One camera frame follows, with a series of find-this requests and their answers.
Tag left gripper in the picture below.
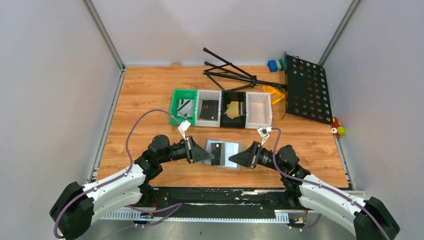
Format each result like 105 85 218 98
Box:
158 135 214 164

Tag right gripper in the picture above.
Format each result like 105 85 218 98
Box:
228 141 287 174

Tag black credit card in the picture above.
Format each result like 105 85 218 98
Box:
210 142 225 166

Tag grey card holder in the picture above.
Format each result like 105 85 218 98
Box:
203 138 242 171

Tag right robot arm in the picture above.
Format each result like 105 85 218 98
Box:
229 127 401 240

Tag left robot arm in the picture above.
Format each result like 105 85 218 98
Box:
49 121 214 240

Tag silver cards in bin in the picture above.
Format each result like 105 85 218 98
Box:
176 99 195 119

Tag black card in bin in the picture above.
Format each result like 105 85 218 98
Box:
199 99 219 121

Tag gold cards in bin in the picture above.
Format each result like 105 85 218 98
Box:
224 101 245 119

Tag white bin with black card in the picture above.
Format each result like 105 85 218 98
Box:
194 89 222 128

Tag white empty bin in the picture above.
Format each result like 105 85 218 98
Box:
245 91 273 129

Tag green plastic bin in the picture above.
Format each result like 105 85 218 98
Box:
170 88 198 126

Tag black plastic bin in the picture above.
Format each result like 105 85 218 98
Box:
220 91 247 129

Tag black folding stand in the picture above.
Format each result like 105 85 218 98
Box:
202 47 288 92

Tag black perforated tray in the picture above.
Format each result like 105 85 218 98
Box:
284 54 333 125

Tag colourful toy figure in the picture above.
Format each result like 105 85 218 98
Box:
331 117 347 139

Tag blue toy block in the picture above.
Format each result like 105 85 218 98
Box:
267 59 286 73

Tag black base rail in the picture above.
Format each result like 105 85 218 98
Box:
133 187 318 223

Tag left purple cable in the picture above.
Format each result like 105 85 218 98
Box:
52 108 184 240

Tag yellow toy frame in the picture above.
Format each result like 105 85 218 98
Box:
262 85 286 105

